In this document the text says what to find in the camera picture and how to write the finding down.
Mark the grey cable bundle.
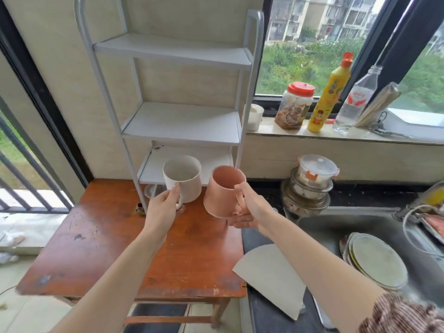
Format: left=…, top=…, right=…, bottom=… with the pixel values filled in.
left=368, top=111, right=414, bottom=140

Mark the white hose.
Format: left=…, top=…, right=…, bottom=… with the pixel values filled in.
left=402, top=203, right=444, bottom=258

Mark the person's right hand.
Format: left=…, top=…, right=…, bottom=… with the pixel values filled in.
left=227, top=181, right=275, bottom=232

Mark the black metal balcony railing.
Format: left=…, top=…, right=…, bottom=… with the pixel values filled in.
left=0, top=97, right=75, bottom=215

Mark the stainless steel sink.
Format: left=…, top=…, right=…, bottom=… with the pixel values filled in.
left=296, top=205, right=444, bottom=309

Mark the stack of glass bowls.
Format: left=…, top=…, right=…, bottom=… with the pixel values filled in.
left=280, top=168, right=334, bottom=221

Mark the person's right forearm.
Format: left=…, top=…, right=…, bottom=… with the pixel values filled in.
left=263, top=210, right=386, bottom=331

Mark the orange packet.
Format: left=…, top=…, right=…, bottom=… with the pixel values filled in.
left=420, top=212, right=444, bottom=245

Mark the lidded glass food container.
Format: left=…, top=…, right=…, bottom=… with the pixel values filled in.
left=296, top=154, right=340, bottom=190

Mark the yellow bottle with orange cap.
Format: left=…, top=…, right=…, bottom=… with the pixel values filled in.
left=306, top=51, right=356, bottom=134

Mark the white flat box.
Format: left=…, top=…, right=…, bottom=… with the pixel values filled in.
left=381, top=108, right=444, bottom=136

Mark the white metal shelf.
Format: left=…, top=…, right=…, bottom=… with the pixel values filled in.
left=74, top=0, right=265, bottom=216

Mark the small white container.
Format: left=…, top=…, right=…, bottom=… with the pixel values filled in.
left=247, top=103, right=265, bottom=132

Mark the stack of plates in sink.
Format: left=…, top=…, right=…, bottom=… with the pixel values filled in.
left=341, top=232, right=409, bottom=292

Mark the reddish wooden table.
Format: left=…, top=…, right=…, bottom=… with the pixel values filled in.
left=15, top=178, right=248, bottom=329

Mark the yellow dish soap bottle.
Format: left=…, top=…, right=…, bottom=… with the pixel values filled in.
left=420, top=181, right=444, bottom=208

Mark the chrome faucet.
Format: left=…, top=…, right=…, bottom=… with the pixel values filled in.
left=391, top=190, right=444, bottom=223

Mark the person's left forearm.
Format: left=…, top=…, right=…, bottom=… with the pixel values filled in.
left=50, top=227, right=168, bottom=333

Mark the clear plastic water bottle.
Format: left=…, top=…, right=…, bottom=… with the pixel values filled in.
left=333, top=65, right=383, bottom=135

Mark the plastic jar with red lid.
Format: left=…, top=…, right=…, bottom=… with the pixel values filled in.
left=274, top=81, right=316, bottom=130

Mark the white ceramic mug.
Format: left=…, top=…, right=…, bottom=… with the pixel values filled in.
left=162, top=154, right=203, bottom=211

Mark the person's left hand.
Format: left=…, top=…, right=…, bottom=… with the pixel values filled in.
left=145, top=182, right=181, bottom=242

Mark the black sink counter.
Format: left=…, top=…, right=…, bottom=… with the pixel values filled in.
left=240, top=183, right=444, bottom=333

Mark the black door frame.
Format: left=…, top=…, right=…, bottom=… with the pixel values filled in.
left=0, top=0, right=94, bottom=187

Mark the black window frame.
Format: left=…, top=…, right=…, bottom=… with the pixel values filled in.
left=253, top=0, right=444, bottom=117

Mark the beige apartment building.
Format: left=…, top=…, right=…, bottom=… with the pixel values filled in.
left=265, top=0, right=379, bottom=43

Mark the orange ceramic mug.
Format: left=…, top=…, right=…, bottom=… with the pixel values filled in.
left=203, top=165, right=247, bottom=220

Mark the person's right plaid sleeve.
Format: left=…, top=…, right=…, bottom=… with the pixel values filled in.
left=357, top=292, right=444, bottom=333

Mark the brown plastic bag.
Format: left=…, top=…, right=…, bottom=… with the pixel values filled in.
left=355, top=81, right=403, bottom=128

